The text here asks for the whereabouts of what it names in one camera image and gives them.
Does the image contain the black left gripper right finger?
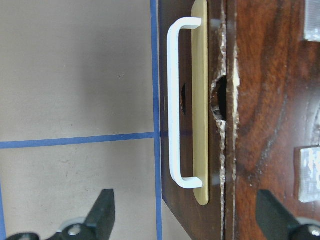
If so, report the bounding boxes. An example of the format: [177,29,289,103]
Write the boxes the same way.
[255,189,320,240]

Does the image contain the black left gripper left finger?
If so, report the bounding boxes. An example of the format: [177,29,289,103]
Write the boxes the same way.
[6,188,116,240]

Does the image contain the wooden drawer with white handle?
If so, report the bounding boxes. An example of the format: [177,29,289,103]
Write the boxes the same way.
[158,0,225,240]

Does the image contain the dark wooden drawer box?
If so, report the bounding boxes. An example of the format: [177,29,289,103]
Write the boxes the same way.
[225,0,320,240]

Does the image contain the brown paper table cover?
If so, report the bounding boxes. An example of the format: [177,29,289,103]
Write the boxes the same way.
[0,0,188,240]

